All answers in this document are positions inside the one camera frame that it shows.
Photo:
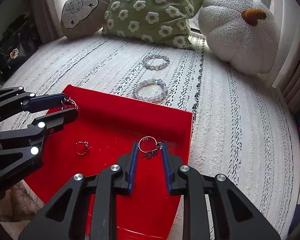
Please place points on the black quilted handbag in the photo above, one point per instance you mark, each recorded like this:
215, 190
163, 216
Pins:
19, 42

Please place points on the green daisy pillow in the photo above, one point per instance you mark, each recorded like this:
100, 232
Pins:
156, 21

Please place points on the red plastic tray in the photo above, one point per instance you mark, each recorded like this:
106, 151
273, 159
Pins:
106, 128

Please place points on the beige window curtain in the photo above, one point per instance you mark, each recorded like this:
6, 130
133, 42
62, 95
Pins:
285, 74

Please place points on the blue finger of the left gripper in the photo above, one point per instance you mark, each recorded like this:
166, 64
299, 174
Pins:
44, 102
55, 121

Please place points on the beige sheep round pillow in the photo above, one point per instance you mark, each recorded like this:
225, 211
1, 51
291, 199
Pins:
82, 17

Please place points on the white pumpkin plush pillow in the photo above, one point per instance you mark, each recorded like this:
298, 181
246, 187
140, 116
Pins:
242, 33

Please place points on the white striped knit blanket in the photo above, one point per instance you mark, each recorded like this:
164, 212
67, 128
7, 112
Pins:
240, 128

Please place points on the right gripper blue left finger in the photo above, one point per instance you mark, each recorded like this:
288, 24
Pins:
64, 215

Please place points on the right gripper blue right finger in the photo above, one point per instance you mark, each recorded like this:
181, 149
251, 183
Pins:
213, 204

